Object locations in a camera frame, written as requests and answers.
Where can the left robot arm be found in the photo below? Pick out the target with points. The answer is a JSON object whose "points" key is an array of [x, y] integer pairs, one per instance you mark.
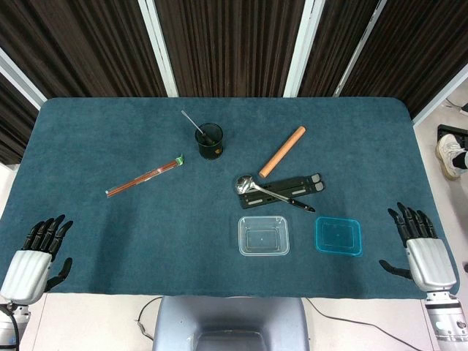
{"points": [[9, 325]]}

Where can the black folding stand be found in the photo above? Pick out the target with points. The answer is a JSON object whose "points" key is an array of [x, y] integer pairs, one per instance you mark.
{"points": [[292, 184]]}

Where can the packaged brown chopsticks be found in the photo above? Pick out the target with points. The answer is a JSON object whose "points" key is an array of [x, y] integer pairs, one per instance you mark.
{"points": [[144, 177]]}

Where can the blue plastic lid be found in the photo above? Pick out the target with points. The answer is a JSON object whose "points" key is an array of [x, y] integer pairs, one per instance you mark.
{"points": [[338, 235]]}

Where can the dark slatted screen panel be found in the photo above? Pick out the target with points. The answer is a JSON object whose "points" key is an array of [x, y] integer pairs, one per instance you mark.
{"points": [[336, 40], [417, 47], [230, 47], [80, 47], [12, 124]]}

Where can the black flat tray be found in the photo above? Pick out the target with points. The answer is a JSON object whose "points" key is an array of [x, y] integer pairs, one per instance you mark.
{"points": [[451, 131]]}

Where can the person lower leg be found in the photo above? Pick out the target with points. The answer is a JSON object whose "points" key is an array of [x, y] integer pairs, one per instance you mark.
{"points": [[460, 159]]}

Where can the grey robot torso base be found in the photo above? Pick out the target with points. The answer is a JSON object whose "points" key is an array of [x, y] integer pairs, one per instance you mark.
{"points": [[230, 318]]}

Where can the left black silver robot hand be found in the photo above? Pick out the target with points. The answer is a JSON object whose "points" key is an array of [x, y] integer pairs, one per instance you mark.
{"points": [[27, 270]]}

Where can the small black white device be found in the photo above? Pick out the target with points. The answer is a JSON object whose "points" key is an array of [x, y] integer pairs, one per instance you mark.
{"points": [[465, 109]]}

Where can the dark green cup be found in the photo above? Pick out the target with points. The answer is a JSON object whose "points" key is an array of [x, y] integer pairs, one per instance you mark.
{"points": [[210, 148]]}

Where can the thin metal stirrer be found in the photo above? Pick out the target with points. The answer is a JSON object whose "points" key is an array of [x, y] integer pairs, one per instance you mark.
{"points": [[192, 121]]}

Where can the wooden rolling pin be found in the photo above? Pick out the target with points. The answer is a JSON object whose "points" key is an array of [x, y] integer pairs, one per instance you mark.
{"points": [[282, 151]]}

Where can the white sneaker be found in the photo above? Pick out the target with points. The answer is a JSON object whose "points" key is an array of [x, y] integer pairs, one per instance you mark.
{"points": [[448, 157]]}

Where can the teal table cloth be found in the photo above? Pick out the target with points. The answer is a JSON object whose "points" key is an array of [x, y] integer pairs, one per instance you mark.
{"points": [[146, 237]]}

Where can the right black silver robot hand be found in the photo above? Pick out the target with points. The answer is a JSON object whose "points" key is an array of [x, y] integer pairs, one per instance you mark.
{"points": [[431, 261]]}

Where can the clear plastic container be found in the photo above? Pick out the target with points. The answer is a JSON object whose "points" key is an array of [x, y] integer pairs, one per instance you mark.
{"points": [[263, 235]]}

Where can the white screen frame post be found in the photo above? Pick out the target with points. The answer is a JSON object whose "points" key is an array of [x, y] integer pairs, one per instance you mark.
{"points": [[22, 78], [360, 47], [303, 47], [158, 47], [440, 95]]}

